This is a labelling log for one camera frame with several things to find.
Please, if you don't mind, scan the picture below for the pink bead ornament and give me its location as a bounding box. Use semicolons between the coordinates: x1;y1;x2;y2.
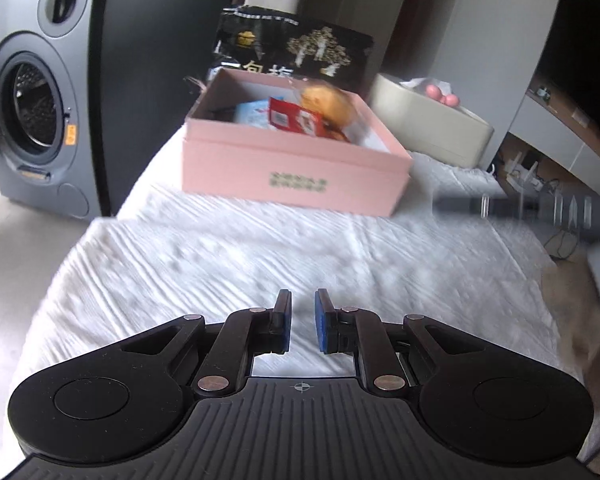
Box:
423;82;462;109

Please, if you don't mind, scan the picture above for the black television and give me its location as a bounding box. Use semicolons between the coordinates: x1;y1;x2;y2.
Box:
534;0;600;128

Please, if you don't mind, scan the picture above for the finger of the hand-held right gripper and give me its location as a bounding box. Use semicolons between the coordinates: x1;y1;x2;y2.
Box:
431;192;600;233

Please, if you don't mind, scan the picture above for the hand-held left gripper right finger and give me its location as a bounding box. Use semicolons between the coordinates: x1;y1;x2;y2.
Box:
313;288;487;399

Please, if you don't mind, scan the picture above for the pink cardboard box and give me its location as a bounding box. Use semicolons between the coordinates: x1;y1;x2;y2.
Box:
181;67;414;219

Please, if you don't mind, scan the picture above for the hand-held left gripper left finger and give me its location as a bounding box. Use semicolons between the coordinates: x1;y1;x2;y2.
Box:
121;288;294;397

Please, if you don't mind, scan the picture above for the golden bun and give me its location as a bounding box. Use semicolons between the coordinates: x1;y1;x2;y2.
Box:
299;81;356;128

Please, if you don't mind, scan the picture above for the white tissue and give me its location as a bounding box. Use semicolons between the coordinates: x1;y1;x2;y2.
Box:
401;77;451;95

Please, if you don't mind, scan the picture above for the grey washing machine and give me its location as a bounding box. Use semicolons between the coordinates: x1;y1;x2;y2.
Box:
0;0;105;222

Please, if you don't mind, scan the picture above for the dark grey cabinet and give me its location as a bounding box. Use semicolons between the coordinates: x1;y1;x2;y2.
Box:
86;0;245;220

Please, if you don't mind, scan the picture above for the red yellow snack packet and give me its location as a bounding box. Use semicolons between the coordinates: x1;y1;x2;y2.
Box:
266;96;327;138

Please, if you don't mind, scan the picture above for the grey cable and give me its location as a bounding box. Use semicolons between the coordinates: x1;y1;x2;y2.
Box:
544;229;578;262

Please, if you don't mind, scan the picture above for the white wall shelf unit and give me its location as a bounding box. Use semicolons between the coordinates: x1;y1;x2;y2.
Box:
492;77;600;206

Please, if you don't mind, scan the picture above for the blue white snack packet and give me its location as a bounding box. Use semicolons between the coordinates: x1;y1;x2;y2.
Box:
233;98;272;127

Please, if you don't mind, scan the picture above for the black gold-print snack bag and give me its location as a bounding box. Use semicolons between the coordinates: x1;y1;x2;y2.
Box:
207;4;377;103

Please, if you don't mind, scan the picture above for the white textured cloth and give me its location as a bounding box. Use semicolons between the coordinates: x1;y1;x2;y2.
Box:
10;135;590;463

